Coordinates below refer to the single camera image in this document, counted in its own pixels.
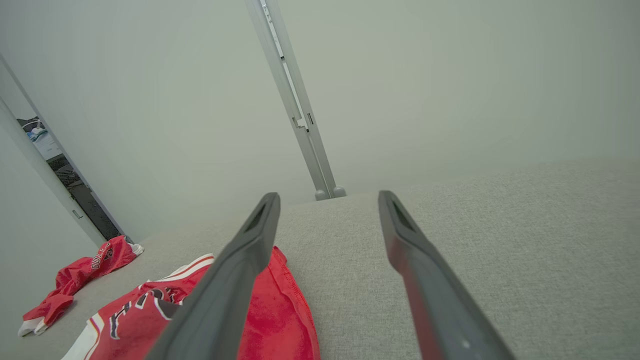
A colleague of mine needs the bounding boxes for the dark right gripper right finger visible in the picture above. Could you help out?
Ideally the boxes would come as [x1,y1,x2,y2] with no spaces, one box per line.
[378,190,516,360]

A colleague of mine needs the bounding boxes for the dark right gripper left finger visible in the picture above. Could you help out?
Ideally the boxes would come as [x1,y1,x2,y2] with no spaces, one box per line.
[144,192,281,360]

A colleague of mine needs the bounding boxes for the red jersey with striped trim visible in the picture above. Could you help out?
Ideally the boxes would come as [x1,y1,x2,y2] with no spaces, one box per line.
[62,246,321,360]

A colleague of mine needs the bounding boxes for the red shorts with white panel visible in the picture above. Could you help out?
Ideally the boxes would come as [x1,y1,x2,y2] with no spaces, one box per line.
[18,235,145,337]

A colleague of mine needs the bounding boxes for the grey fabric sofa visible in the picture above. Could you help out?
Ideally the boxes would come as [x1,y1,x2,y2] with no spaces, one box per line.
[10,159,640,360]

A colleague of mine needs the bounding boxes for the light grey door frame strip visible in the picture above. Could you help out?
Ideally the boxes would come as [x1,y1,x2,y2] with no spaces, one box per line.
[0,97,107,247]

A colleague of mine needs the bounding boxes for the grey metal partition post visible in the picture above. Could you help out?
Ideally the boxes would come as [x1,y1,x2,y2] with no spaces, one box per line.
[244,0,347,202]

